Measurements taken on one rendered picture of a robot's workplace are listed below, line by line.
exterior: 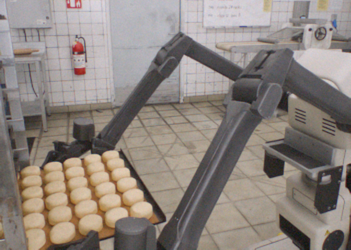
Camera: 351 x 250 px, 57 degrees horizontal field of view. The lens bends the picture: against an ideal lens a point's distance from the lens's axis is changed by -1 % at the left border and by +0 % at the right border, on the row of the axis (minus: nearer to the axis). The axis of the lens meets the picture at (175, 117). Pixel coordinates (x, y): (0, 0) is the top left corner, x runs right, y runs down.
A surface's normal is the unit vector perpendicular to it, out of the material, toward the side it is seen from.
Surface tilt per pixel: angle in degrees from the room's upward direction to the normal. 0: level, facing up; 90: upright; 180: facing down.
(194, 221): 78
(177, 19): 90
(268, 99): 82
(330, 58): 43
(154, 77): 104
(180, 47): 97
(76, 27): 90
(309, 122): 99
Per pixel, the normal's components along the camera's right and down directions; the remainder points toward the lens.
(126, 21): 0.29, 0.30
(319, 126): -0.91, 0.26
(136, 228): 0.08, -0.99
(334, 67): -0.62, -0.62
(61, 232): -0.03, -0.95
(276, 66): 0.48, 0.14
